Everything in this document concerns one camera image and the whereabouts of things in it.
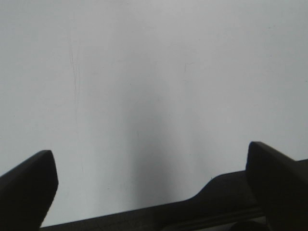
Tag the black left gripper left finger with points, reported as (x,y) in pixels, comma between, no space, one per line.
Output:
(27,192)

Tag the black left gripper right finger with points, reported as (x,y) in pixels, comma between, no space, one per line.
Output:
(280,185)

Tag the dark table edge frame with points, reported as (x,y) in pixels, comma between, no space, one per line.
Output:
(226,199)

